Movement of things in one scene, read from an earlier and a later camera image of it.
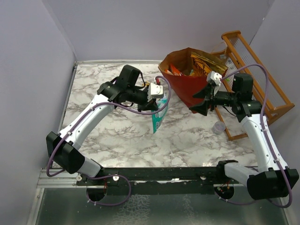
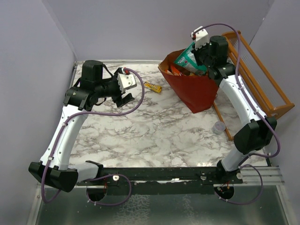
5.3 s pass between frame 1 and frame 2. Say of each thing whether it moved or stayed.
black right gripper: moved
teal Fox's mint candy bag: moved
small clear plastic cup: stayed
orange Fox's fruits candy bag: stayed
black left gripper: moved
